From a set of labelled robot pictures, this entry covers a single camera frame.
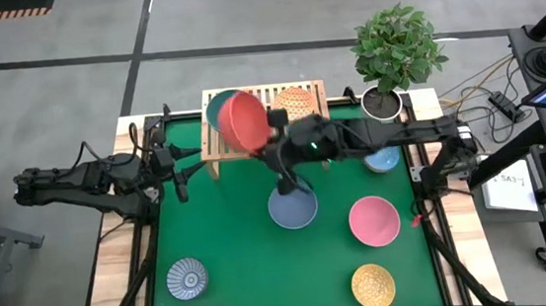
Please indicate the small light blue bowl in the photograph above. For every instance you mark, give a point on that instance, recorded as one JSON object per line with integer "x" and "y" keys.
{"x": 384, "y": 162}

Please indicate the large red bowl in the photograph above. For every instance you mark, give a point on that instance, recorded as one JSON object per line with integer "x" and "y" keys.
{"x": 243, "y": 121}

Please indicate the large blue bowl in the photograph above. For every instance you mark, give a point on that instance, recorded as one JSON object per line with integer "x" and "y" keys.
{"x": 293, "y": 209}

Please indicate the white note board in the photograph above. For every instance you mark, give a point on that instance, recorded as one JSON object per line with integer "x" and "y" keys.
{"x": 509, "y": 192}

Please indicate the yellow bowl blue patterned outside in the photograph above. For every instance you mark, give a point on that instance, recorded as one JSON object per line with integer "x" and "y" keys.
{"x": 294, "y": 102}

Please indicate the black power strip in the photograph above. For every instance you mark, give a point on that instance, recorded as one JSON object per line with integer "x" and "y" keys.
{"x": 506, "y": 107}

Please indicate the green leafy plant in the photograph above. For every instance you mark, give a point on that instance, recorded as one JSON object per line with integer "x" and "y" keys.
{"x": 395, "y": 48}

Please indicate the white plant pot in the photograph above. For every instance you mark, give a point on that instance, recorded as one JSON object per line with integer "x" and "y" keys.
{"x": 382, "y": 106}

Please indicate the striped bowl red patterned outside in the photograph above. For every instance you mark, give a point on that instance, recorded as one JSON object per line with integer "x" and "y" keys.
{"x": 187, "y": 278}

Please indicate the green table mat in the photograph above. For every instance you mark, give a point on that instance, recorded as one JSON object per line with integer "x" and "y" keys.
{"x": 243, "y": 264}

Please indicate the large green bowl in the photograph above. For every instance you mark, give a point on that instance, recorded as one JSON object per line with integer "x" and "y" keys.
{"x": 214, "y": 109}

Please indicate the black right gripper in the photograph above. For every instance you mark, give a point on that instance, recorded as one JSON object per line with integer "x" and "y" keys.
{"x": 306, "y": 140}

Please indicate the yellow floral patterned bowl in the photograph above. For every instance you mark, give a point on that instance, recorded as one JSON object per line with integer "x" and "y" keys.
{"x": 373, "y": 287}

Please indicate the small red tag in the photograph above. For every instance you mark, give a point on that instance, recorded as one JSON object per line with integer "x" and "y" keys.
{"x": 416, "y": 221}

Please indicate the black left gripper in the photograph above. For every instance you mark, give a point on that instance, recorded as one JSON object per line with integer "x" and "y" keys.
{"x": 163, "y": 160}

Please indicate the wooden slatted shelf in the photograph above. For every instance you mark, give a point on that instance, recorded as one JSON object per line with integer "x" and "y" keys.
{"x": 213, "y": 150}

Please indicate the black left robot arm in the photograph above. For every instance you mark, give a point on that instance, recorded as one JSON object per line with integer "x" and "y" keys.
{"x": 82, "y": 184}

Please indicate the large pink bowl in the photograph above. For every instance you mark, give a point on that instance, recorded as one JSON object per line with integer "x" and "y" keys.
{"x": 374, "y": 221}

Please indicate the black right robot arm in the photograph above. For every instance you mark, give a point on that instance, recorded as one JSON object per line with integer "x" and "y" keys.
{"x": 400, "y": 134}

